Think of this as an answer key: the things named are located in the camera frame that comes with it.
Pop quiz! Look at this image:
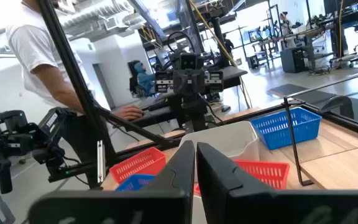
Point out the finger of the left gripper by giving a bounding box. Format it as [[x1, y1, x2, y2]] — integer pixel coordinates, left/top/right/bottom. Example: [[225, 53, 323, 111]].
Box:
[[189, 70, 224, 96], [155, 70, 189, 96]]

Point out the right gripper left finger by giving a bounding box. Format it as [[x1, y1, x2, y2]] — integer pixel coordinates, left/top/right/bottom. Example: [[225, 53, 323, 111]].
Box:
[[26, 140, 196, 224]]

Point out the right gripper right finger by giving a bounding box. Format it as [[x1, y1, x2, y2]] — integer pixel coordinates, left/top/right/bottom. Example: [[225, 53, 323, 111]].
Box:
[[196, 141, 358, 224]]

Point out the blue plastic basket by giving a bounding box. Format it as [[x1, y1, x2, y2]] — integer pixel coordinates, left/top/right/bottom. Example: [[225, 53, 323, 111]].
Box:
[[115, 173, 157, 192], [249, 106, 323, 151]]

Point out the red plastic basket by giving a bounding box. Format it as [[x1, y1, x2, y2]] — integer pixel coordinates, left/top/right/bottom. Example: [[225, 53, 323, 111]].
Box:
[[109, 147, 167, 185], [193, 159, 291, 197]]

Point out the white plastic bin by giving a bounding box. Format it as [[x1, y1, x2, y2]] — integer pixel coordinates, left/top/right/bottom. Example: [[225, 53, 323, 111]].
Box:
[[178, 120, 260, 184]]

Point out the wooden shelf board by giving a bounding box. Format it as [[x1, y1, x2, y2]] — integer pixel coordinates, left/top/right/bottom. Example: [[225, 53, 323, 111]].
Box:
[[259, 119, 358, 190]]

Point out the black desk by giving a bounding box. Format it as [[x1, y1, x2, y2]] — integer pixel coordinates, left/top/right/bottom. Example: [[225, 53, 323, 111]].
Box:
[[116, 65, 249, 128]]

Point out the person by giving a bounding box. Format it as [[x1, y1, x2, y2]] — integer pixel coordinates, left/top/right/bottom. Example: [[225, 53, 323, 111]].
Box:
[[134, 61, 157, 97], [4, 0, 145, 190], [278, 11, 295, 49], [222, 32, 235, 63]]

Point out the black office chair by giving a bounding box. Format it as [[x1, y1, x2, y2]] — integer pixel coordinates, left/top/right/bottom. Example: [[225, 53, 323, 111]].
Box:
[[127, 60, 145, 97]]

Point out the person's hand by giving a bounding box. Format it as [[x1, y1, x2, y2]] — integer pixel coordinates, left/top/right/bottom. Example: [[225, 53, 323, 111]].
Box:
[[112, 105, 145, 121]]

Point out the silver metal strip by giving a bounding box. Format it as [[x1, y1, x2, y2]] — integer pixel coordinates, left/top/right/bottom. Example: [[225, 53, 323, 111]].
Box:
[[96, 139, 106, 185]]

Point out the black floor mat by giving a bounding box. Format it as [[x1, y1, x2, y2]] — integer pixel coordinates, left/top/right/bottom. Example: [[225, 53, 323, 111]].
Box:
[[265, 83, 340, 105]]

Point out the black computer case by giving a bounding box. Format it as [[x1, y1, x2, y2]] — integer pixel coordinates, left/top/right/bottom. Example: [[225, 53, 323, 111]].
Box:
[[280, 45, 316, 74]]

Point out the grey chair backrest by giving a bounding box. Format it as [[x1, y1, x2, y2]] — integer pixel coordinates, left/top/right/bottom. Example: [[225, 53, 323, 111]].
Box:
[[318, 95, 356, 121]]

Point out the black workbench with equipment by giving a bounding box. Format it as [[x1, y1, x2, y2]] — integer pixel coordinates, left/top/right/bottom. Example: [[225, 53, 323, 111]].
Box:
[[303, 0, 358, 68]]

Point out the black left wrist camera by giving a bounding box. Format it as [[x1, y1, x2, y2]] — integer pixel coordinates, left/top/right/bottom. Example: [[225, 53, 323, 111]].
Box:
[[178, 52, 199, 72]]

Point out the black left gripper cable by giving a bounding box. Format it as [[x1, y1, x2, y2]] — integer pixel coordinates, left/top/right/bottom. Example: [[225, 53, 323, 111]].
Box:
[[165, 30, 197, 55]]

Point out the yellow hanging cable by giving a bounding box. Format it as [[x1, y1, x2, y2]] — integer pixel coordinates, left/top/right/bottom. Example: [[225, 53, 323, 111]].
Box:
[[187, 0, 239, 68]]

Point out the black wire shelf bracket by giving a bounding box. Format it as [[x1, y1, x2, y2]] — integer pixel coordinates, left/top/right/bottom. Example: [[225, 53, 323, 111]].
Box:
[[282, 68, 358, 187]]

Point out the black aluminium rig frame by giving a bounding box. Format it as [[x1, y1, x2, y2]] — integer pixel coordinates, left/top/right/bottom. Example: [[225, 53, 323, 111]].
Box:
[[37, 0, 358, 190]]

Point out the silver ventilation duct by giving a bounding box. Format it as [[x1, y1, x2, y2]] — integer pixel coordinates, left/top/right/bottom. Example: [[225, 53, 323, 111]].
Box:
[[53, 2, 145, 40]]

